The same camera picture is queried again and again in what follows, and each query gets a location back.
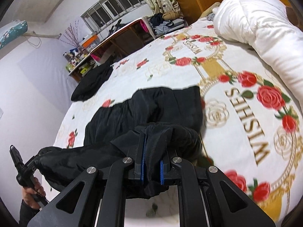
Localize orange lidded plastic box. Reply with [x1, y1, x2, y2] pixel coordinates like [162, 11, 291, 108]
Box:
[80, 33, 100, 52]

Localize black hooded puffer jacket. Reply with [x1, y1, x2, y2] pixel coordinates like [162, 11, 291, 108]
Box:
[34, 86, 203, 199]

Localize left hand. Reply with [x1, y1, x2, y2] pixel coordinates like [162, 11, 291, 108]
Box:
[22, 177, 46, 210]

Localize teal covered air conditioner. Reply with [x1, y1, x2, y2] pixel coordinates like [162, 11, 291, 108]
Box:
[0, 20, 28, 49]

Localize dried branch bouquet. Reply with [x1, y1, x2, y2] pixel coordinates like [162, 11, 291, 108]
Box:
[59, 20, 83, 52]

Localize pile of clothes by desk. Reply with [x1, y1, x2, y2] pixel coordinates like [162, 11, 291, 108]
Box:
[148, 11, 187, 37]

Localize white rose print blanket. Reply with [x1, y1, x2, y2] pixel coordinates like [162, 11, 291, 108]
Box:
[54, 19, 302, 226]

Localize wooden shelf unit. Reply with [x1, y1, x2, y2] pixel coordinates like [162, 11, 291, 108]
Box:
[66, 54, 98, 83]

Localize white topped wooden desk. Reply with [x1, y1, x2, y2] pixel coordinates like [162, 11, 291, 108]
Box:
[90, 17, 156, 64]

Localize white duvet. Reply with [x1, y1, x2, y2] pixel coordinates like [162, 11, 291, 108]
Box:
[214, 0, 302, 103]

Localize folded black garment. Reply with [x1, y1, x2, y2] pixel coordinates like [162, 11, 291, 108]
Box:
[69, 55, 116, 102]

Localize barred window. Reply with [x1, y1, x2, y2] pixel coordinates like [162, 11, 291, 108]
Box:
[81, 0, 146, 32]

